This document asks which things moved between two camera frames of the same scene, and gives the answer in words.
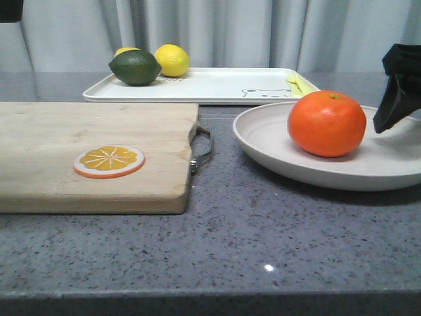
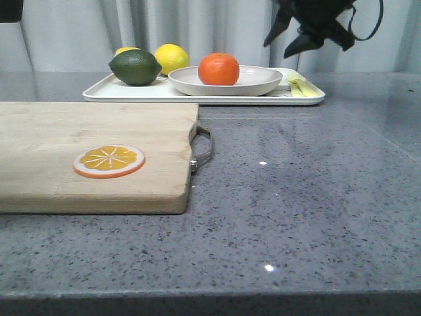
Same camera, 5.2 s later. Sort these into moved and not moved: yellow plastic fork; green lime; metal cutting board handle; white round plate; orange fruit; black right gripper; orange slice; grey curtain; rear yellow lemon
Moved: orange fruit; white round plate; black right gripper
Not moved: metal cutting board handle; yellow plastic fork; orange slice; rear yellow lemon; grey curtain; green lime
